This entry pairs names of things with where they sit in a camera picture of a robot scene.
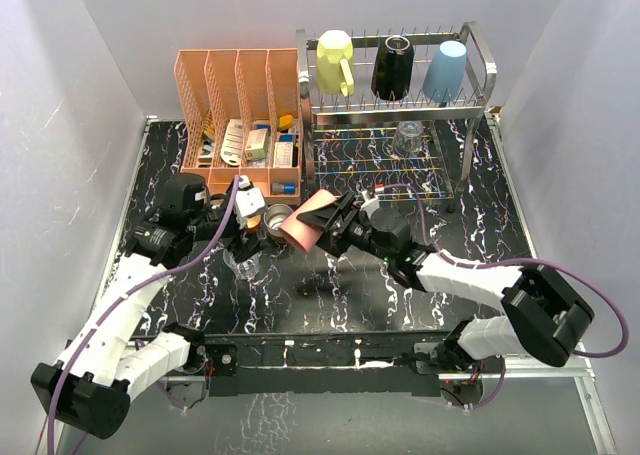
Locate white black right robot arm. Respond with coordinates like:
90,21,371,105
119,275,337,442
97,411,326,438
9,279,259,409
290,194,595,372

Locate white barcode label card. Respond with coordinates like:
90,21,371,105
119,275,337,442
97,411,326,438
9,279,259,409
220,119,244,167

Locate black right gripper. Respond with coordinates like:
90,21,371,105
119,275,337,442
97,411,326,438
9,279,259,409
298,192,393,264

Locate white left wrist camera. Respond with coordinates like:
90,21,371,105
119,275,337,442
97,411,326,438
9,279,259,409
234,187,267,229

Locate stainless steel dish rack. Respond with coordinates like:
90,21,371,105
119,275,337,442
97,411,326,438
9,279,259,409
296,21,498,213

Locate yellow faceted mug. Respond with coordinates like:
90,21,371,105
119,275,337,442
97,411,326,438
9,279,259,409
316,29,355,97

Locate light blue cup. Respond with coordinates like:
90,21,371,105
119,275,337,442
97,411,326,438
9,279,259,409
422,40,467,104

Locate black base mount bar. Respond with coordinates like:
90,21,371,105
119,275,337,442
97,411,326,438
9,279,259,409
149,332,481,400

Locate pink plastic cup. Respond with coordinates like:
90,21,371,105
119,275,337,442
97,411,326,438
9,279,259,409
278,190,335,254

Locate clear ribbed glass cup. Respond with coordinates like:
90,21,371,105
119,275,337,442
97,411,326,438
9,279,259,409
392,121,424,158

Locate yellow black small object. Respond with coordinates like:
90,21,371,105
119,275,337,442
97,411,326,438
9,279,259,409
278,115,294,131

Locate black glossy cup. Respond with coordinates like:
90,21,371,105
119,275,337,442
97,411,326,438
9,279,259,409
371,35,414,102

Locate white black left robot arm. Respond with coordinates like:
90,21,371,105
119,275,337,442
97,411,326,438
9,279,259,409
31,173,266,453

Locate orange plastic file organizer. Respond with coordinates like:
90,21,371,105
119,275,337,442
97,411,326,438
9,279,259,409
174,48,304,206

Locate aluminium frame rail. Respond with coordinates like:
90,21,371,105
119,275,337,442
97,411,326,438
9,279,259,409
37,337,619,455

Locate stainless steel cup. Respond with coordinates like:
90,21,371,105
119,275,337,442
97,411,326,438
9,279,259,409
263,204,293,243

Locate white red printed box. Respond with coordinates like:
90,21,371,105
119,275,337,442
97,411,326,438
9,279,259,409
272,141,295,168

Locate small orange mug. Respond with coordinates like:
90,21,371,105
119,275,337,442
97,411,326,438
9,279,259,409
246,215,262,234

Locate white green small box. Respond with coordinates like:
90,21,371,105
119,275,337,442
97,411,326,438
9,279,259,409
244,128,270,160

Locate blue grey cylinder battery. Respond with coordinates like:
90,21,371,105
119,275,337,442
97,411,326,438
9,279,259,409
270,182,296,196

